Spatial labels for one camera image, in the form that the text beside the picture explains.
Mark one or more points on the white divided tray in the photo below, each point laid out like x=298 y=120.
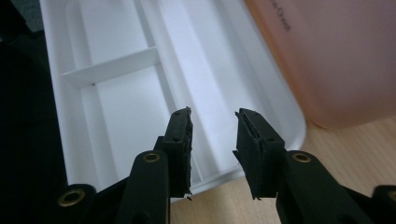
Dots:
x=124 y=102

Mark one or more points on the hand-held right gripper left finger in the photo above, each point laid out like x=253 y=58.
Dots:
x=179 y=155

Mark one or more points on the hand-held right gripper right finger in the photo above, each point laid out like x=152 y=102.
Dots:
x=258 y=155

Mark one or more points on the pink storage box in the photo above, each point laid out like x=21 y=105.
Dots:
x=336 y=62

